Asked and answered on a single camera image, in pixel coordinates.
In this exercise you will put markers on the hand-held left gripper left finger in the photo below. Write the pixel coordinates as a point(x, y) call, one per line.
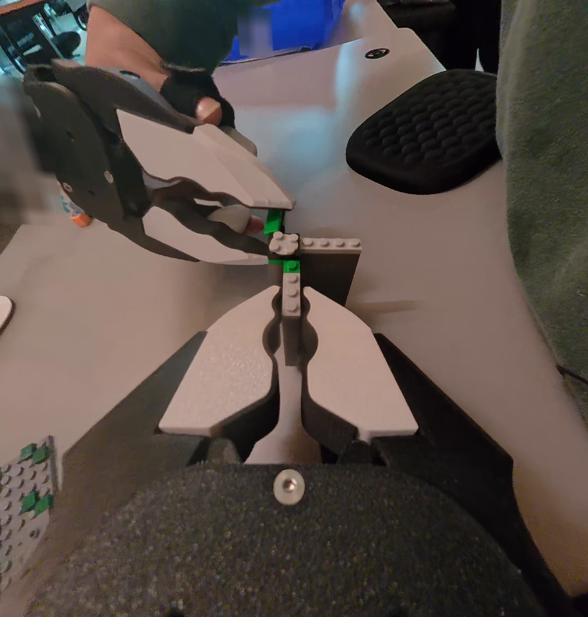
point(221, 381)

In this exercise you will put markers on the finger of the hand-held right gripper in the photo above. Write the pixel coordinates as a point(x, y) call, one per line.
point(178, 236)
point(202, 159)

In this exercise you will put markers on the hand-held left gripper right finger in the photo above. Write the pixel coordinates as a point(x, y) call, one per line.
point(361, 381)

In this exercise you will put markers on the green brick tile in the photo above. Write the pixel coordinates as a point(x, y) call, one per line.
point(274, 222)

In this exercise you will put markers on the grey brick wall assembly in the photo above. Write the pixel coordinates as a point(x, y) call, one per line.
point(330, 270)

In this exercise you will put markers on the person's right forearm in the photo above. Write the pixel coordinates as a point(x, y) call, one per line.
point(192, 29)

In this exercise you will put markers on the grey desk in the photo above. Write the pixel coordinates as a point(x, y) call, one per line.
point(106, 313)

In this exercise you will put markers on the person's right hand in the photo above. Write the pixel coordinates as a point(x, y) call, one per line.
point(120, 48)

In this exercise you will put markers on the orange brick minifigure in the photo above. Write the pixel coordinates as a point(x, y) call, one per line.
point(79, 218)

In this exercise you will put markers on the blue plastic storage bin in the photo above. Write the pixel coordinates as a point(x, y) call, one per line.
point(318, 21)

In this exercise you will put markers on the black padded chair armrest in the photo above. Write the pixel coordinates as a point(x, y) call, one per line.
point(419, 130)

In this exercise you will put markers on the grey brick baseplate build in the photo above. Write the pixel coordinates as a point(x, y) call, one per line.
point(19, 506)

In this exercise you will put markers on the person's green sweater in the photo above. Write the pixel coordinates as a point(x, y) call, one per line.
point(554, 193)

